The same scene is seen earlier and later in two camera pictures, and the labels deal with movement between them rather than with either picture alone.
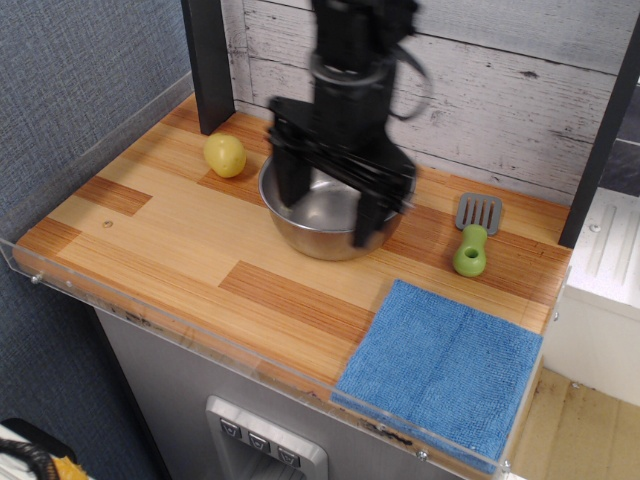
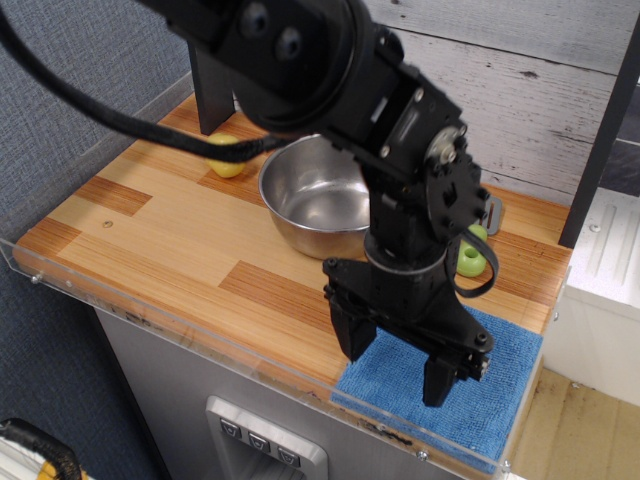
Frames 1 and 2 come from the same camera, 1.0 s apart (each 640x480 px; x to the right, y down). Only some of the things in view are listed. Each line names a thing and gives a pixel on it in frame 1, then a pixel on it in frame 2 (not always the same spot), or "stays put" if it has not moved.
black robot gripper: (347, 132) → (409, 287)
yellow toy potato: (224, 154) stays put
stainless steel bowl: (322, 225) stays put
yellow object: (67, 469) → (48, 472)
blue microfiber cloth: (445, 369) stays put
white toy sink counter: (593, 336) stays put
